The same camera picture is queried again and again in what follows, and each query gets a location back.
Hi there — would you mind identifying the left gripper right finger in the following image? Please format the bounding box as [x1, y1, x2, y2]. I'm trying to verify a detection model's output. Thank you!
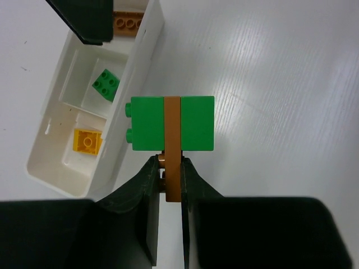
[181, 158, 353, 268]

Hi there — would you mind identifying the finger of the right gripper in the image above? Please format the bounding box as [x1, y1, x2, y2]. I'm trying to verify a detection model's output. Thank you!
[47, 0, 114, 45]

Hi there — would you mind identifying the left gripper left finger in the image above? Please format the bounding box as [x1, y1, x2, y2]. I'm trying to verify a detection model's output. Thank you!
[1, 156, 159, 268]

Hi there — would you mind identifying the brown square lego plate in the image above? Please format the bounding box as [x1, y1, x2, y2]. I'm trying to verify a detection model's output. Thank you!
[113, 11, 144, 37]

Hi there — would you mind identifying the thin brown lego plate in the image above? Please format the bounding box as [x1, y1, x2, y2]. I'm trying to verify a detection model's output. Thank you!
[159, 96, 182, 202]

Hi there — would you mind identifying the yellow lego plate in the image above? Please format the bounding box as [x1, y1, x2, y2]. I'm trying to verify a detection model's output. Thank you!
[72, 128, 102, 156]

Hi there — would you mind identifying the green lego brick pair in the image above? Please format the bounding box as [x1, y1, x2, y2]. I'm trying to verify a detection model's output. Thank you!
[125, 96, 215, 151]

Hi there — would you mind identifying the white three-compartment tray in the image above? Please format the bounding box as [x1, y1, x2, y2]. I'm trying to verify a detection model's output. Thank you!
[26, 1, 164, 198]

